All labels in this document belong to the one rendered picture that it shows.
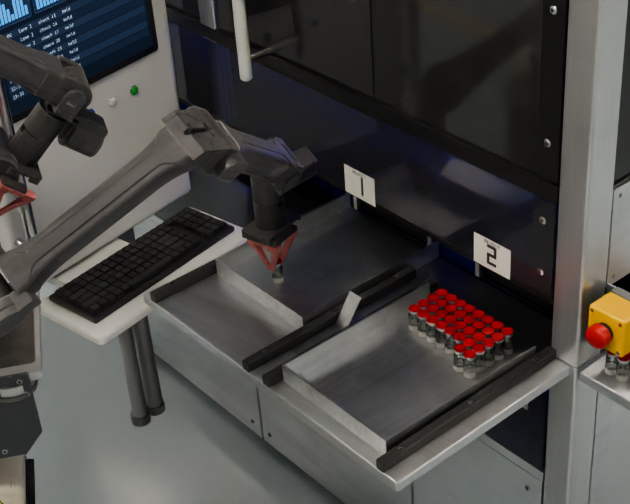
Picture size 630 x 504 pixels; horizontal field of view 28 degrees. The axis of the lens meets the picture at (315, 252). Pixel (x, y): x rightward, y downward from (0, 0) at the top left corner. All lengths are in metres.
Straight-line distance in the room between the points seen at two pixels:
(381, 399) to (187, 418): 1.42
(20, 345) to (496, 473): 0.96
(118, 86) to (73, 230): 0.87
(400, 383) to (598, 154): 0.51
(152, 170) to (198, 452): 1.69
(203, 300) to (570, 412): 0.70
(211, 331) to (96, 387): 1.37
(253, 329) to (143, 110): 0.61
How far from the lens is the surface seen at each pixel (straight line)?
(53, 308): 2.53
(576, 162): 1.95
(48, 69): 2.06
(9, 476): 2.18
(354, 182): 2.39
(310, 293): 2.33
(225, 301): 2.34
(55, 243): 1.76
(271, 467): 3.27
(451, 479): 2.61
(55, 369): 3.71
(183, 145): 1.74
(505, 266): 2.16
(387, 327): 2.24
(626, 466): 2.49
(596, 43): 1.84
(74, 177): 2.57
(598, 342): 2.03
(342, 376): 2.14
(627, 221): 2.08
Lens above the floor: 2.24
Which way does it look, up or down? 34 degrees down
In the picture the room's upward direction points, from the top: 4 degrees counter-clockwise
